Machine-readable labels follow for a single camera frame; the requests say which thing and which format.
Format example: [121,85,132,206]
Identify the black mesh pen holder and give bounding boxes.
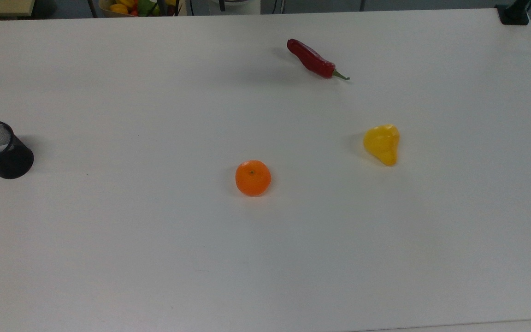
[0,121,34,179]

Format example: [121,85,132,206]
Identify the orange mandarin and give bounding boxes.
[235,160,271,197]

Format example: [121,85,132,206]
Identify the red chili pepper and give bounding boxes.
[287,39,350,81]

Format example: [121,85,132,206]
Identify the yellow pear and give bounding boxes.
[363,124,401,166]

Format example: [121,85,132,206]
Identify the basket of toy fruit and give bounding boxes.
[99,0,187,18]

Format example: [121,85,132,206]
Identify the light wooden furniture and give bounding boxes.
[0,0,35,18]

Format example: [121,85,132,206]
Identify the black camera stand base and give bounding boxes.
[495,0,531,26]

